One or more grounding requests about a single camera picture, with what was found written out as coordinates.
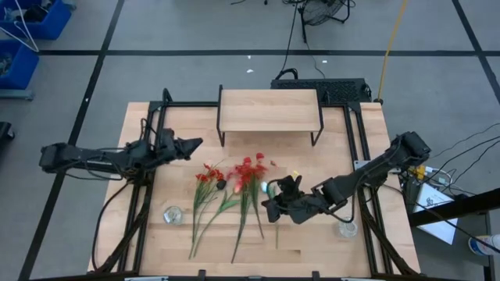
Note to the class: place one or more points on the white paper sheet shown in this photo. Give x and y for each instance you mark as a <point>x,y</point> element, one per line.
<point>433,210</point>

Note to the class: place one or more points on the blue plastic bin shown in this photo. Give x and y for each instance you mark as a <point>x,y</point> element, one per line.
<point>23,66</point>
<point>51,23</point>

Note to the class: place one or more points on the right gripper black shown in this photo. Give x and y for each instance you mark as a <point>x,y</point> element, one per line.
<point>297,207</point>

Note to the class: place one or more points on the black floor fan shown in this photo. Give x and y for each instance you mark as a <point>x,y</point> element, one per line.
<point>320,11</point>

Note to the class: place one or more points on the black aluminium table frame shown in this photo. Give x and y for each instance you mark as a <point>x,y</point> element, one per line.
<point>183,104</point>

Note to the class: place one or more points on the wooden shelf black metal frame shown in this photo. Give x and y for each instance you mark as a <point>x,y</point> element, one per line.
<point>269,111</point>

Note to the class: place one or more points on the sparse red flower spray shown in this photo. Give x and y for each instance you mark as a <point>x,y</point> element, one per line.
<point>202,177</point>

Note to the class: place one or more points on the grey dolly platform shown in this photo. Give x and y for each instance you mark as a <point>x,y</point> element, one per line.
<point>15,94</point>

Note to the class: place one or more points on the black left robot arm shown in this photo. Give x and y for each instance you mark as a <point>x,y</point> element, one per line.
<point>78,154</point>

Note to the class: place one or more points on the black artificial tulip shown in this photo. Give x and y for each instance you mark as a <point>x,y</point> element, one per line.
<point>221,184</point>

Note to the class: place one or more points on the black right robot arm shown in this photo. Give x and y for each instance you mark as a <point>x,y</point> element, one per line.
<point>375,168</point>

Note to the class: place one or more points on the black object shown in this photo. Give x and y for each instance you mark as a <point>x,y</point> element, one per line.
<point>4,130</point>

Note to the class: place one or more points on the white artificial tulip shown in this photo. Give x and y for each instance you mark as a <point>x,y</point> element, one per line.
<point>264,186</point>

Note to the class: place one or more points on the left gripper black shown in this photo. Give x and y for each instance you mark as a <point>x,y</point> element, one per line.
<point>170,146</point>

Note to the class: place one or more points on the pink artificial tulip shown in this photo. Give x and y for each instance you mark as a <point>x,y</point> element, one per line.
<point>228,205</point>

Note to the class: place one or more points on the clear glass vase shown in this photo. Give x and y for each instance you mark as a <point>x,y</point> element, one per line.
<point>173,215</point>
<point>347,229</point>

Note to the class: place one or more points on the black desk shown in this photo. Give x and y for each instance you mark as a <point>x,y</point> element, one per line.
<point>453,207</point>

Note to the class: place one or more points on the black perforated box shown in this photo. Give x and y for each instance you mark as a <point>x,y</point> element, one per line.
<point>332,90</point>

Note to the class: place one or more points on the dense red flower bunch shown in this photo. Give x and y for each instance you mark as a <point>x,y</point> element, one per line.
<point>248,171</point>

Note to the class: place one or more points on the black table clamp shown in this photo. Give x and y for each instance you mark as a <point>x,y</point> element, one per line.
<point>201,274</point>
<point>315,275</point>

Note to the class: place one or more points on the white blue bottle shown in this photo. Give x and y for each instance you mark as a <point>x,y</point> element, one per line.
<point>484,245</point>

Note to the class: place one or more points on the yellow white connector cluster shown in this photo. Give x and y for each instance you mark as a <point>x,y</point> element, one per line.
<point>420,171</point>

